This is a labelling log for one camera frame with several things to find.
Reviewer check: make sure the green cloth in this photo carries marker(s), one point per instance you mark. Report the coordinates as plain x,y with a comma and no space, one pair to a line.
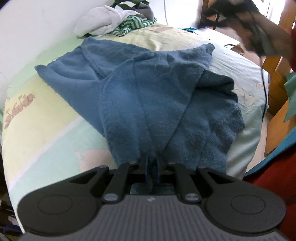
291,97

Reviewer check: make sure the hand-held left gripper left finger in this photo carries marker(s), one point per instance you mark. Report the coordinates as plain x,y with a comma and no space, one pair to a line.
146,168

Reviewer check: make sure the small brown cardboard box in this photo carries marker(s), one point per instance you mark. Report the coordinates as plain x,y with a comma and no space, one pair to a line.
238,49

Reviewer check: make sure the wooden door frame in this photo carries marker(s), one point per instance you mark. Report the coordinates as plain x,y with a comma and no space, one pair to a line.
207,16

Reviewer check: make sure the blue towel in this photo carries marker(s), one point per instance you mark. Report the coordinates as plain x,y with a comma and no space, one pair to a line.
143,92

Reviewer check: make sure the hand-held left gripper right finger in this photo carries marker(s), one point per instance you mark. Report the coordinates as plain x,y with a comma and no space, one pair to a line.
158,169

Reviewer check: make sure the green white striped garment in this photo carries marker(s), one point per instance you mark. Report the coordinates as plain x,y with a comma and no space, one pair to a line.
131,24

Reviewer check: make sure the wooden furniture frame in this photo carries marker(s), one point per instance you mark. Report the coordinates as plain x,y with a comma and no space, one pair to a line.
277,92

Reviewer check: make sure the person's right hand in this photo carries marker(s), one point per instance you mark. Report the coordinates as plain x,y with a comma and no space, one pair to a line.
277,39

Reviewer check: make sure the printed pastel bed sheet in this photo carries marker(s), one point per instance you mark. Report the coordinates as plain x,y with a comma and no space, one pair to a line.
46,129

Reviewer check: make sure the blue tray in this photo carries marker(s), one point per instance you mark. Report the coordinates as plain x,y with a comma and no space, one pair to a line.
188,29

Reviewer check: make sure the person's red teal clothing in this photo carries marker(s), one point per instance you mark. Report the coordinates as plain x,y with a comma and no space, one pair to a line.
275,176

